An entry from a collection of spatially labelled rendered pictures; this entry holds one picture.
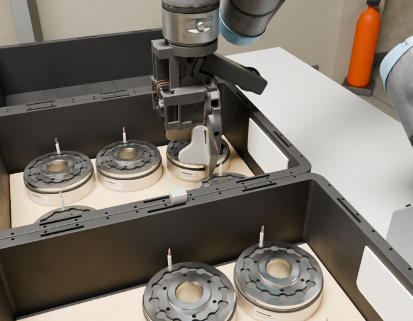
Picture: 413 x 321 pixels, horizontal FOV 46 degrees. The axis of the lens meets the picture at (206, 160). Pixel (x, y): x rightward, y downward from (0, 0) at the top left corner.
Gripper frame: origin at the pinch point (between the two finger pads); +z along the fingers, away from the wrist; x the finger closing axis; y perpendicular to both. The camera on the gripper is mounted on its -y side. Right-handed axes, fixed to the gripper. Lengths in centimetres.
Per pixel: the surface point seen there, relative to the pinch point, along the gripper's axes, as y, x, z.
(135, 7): -27, -182, 28
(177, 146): 3.4, -4.5, -0.6
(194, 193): 7.4, 16.7, -7.4
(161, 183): 7.3, 0.1, 2.6
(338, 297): -6.1, 28.9, 2.6
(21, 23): 26, -143, 19
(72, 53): 15.2, -41.2, -4.6
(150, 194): 9.7, 2.3, 2.6
